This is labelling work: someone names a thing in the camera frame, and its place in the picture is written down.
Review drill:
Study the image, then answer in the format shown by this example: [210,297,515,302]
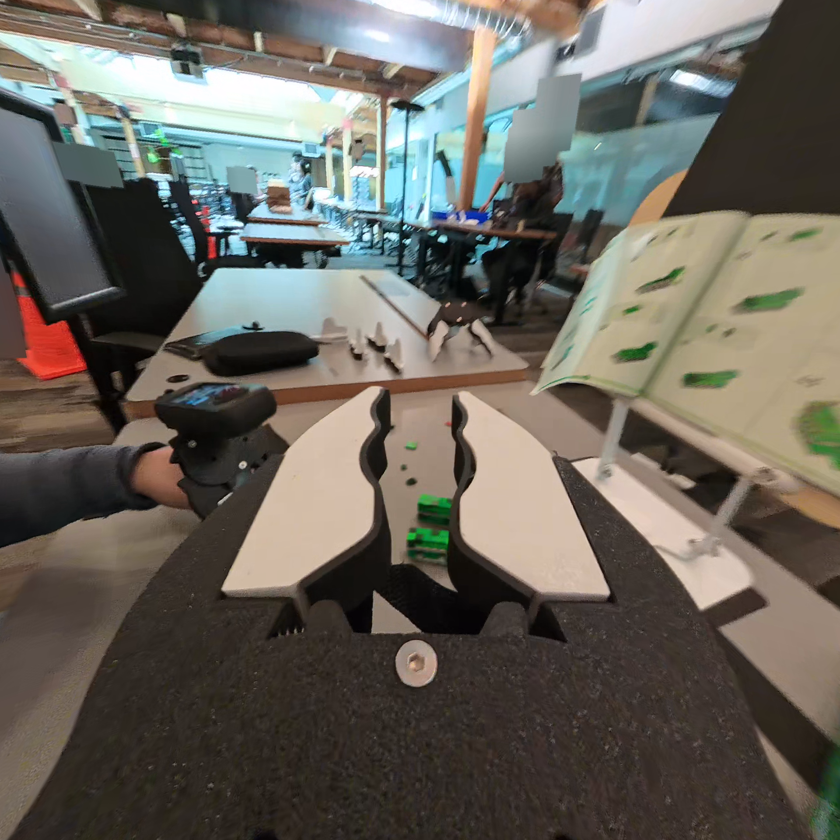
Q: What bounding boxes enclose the black claw device white fingers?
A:
[427,301,495,363]

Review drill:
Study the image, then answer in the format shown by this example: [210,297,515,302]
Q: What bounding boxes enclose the black monitor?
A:
[0,105,126,324]

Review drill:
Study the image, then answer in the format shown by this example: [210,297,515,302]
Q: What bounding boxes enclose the wooden pillar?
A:
[458,26,497,212]

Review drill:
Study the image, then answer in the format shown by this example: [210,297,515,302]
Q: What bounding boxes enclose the orange traffic cone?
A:
[13,269,88,382]

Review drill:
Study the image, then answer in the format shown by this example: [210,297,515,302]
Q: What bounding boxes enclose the green instruction booklet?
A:
[532,211,840,490]

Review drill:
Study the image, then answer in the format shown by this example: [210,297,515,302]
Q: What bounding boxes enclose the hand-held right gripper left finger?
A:
[222,386,395,614]

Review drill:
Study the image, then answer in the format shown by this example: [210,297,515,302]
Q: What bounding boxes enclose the green and grey brick assembly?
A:
[406,527,451,565]

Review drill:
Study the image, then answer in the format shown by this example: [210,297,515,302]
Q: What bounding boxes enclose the wooden work table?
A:
[432,220,560,309]
[239,223,353,269]

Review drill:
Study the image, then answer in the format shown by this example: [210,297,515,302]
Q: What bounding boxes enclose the black office chair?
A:
[84,177,206,431]

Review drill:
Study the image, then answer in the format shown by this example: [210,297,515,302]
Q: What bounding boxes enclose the grey desk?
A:
[0,381,840,840]

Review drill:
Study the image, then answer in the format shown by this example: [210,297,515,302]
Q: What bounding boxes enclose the black panel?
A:
[666,0,840,221]

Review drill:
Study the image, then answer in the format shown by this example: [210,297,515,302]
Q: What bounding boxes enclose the person's left forearm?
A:
[0,443,168,549]

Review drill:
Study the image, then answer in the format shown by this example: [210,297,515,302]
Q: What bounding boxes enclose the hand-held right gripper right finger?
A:
[448,391,613,618]

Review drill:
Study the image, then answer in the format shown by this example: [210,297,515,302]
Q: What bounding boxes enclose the round-cornered wooden board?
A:
[629,169,691,228]

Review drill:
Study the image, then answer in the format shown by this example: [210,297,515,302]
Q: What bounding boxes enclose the person's left hand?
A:
[131,446,192,509]

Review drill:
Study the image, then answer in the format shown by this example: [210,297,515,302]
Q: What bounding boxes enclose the green toy box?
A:
[809,738,840,840]

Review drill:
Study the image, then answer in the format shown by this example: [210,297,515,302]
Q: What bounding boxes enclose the black zip case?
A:
[202,331,321,378]

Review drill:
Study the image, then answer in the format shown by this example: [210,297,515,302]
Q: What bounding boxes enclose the white book stand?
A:
[571,394,808,614]

